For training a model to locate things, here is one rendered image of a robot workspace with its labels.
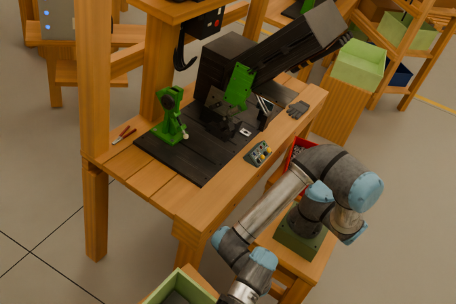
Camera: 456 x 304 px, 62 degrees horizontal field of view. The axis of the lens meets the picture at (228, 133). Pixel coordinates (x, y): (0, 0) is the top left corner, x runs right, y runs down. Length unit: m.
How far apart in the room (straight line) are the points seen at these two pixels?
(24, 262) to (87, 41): 1.51
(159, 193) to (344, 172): 0.87
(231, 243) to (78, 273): 1.48
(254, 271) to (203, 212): 0.66
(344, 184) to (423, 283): 2.12
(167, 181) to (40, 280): 1.07
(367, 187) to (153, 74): 1.17
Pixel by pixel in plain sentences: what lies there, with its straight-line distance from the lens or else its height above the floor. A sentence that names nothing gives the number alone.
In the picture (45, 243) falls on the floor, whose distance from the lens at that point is 2.65.
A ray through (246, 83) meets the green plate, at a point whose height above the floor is 1.20.
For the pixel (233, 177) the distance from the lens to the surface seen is 1.81.
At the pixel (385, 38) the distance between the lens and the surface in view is 4.53.
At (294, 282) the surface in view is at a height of 0.76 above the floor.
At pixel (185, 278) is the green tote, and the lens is 1.41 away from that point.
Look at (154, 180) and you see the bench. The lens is 1.75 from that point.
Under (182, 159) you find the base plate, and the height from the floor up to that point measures 0.90.
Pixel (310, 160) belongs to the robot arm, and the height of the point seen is 1.47.
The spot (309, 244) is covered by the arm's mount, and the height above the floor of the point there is 0.93.
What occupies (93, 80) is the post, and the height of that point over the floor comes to 1.31.
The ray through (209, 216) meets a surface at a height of 0.90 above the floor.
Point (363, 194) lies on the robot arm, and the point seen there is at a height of 1.48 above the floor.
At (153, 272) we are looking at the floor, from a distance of 2.50.
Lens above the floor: 2.18
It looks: 39 degrees down
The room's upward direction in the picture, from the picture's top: 15 degrees clockwise
